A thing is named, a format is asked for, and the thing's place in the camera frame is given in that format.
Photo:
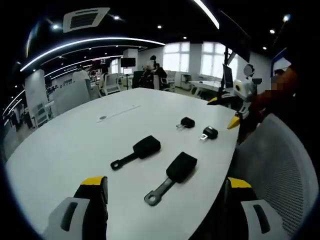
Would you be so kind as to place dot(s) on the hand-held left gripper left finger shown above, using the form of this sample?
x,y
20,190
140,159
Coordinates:
x,y
75,217

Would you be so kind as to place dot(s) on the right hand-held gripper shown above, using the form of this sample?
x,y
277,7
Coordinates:
x,y
243,88

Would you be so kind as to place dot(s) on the monitor on black arm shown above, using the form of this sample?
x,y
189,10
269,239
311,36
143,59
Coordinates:
x,y
228,77

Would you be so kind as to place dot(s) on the grey mesh office chair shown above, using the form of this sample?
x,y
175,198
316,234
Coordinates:
x,y
280,162

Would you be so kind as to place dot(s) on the black monitor on stand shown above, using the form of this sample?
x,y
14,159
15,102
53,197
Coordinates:
x,y
128,62

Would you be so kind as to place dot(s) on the metal seat belt tongue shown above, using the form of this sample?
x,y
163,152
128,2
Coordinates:
x,y
211,132
188,122

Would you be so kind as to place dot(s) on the white office desk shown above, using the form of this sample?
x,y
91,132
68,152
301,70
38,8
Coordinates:
x,y
203,83

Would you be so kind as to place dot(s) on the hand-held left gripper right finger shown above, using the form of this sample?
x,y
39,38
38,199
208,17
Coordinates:
x,y
246,217

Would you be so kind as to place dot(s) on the ceiling air conditioner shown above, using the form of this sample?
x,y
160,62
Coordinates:
x,y
83,18

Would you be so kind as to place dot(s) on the black seat belt buckle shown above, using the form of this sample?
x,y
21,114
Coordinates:
x,y
146,147
181,167

